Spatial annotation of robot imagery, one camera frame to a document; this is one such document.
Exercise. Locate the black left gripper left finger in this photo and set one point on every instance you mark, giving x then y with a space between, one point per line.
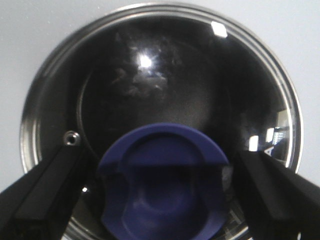
39 205

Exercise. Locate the glass lid with blue knob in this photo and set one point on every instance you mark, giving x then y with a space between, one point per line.
162 97

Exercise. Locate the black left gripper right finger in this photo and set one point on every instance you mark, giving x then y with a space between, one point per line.
277 203

